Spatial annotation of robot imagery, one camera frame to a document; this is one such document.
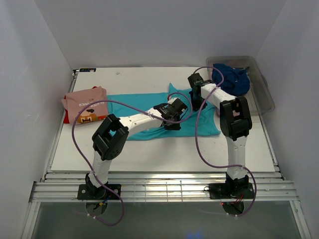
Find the teal t-shirt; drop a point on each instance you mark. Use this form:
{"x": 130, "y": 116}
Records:
{"x": 206, "y": 124}

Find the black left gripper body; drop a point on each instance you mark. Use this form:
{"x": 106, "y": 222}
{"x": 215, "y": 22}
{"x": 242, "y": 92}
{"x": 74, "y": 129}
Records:
{"x": 172, "y": 123}

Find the clear plastic bin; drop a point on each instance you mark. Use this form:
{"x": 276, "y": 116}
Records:
{"x": 258, "y": 97}

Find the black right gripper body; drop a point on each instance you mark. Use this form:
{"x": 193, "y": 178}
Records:
{"x": 197, "y": 104}

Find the navy blue crumpled t-shirt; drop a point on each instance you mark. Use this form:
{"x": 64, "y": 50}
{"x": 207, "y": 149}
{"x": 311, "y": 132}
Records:
{"x": 236, "y": 81}

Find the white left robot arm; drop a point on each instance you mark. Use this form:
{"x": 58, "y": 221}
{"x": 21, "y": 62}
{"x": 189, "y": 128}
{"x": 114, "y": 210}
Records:
{"x": 111, "y": 136}

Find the blue white label sticker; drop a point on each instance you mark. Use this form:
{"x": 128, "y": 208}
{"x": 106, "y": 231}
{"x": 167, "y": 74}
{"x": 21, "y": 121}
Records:
{"x": 87, "y": 70}

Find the folded pink printed t-shirt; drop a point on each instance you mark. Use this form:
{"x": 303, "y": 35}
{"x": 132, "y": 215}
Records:
{"x": 94, "y": 111}

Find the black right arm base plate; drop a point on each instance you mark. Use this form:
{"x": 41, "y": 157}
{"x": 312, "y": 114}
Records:
{"x": 219, "y": 191}

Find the folded red t-shirt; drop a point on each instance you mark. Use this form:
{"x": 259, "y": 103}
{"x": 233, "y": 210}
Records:
{"x": 74, "y": 102}

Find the aluminium frame rail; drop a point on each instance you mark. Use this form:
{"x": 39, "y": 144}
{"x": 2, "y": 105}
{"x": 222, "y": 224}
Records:
{"x": 161, "y": 187}

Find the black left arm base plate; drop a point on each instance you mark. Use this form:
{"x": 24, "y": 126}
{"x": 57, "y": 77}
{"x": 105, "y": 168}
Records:
{"x": 86, "y": 192}

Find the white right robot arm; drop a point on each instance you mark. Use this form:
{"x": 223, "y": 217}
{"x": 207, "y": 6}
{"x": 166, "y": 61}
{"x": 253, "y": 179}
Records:
{"x": 235, "y": 124}

